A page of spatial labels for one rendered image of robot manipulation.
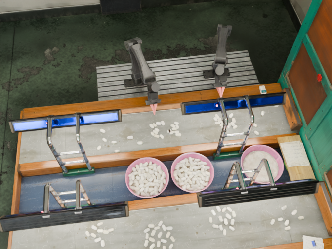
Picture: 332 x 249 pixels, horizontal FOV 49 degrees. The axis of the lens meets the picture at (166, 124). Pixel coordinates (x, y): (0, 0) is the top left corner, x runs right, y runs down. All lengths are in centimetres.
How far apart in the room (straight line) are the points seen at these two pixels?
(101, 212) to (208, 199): 53
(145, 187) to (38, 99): 175
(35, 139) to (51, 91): 122
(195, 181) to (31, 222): 98
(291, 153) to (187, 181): 68
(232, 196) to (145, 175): 63
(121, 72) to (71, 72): 105
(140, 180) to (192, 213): 37
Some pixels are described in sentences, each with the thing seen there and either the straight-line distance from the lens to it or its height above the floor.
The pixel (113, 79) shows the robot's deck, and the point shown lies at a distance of 277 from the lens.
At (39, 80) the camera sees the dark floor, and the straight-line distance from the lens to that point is 379.
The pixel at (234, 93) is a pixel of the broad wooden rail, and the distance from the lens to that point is 260.
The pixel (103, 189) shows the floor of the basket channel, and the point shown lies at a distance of 233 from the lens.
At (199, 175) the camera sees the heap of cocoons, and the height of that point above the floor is 74.
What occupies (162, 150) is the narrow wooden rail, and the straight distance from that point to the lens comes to 232.
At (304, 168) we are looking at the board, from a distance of 241.
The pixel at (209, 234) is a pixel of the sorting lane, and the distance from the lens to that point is 217.
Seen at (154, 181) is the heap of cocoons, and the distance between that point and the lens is 226.
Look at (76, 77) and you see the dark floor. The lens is 372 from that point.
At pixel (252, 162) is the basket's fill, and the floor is 73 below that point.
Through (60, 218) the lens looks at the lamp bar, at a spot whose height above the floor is 109.
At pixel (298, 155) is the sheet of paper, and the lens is 243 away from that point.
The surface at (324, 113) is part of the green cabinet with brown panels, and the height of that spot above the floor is 113.
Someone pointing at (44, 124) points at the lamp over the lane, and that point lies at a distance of 215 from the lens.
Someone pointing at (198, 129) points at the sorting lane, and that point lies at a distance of 243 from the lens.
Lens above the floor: 282
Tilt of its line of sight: 59 degrees down
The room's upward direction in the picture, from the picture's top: 1 degrees clockwise
